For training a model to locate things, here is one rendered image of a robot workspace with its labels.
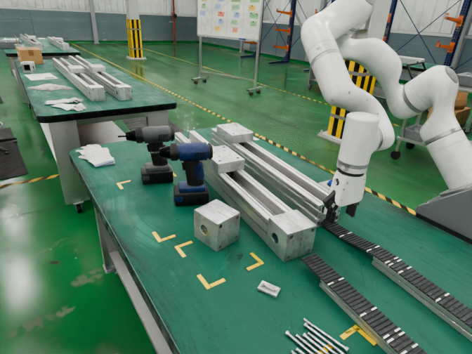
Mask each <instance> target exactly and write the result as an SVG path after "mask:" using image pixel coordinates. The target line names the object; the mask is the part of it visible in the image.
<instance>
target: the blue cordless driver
mask: <svg viewBox="0 0 472 354"><path fill-rule="evenodd" d="M151 154H159V156H160V157H163V158H167V159H171V161H178V160H180V161H183V162H181V164H182V167H183V170H185V175H186V179H187V181H179V182H178V185H175V186H174V188H173V193H174V202H175V205H176V207H182V206H194V205H205V204H208V203H209V190H208V187H207V184H205V183H204V169H203V164H202V162H201V161H200V160H207V159H211V158H213V146H212V144H211V143H208V144H207V143H179V145H178V144H177V143H171V144H170V146H166V147H161V148H160V149H159V152H151Z"/></svg>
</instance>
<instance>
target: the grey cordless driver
mask: <svg viewBox="0 0 472 354"><path fill-rule="evenodd" d="M121 137H126V139H127V140H130V141H135V142H137V143H143V142H145V143H148V144H147V150H148V152H150V154H151V152H159V149H160V148H163V147H166V144H164V143H163V142H169V141H173V140H174V129H173V127H172V126H170V127H168V126H146V127H143V129H142V128H141V127H140V128H135V129H134V130H132V131H127V132H126V135H125V136H118V138H121ZM151 158H152V162H146V163H145V166H142V167H141V169H140V173H141V180H142V182H143V185H149V184H158V183H172V182H173V170H172V168H171V165H170V164H169V163H168V161H167V158H163V157H160V156H159V154H151Z"/></svg>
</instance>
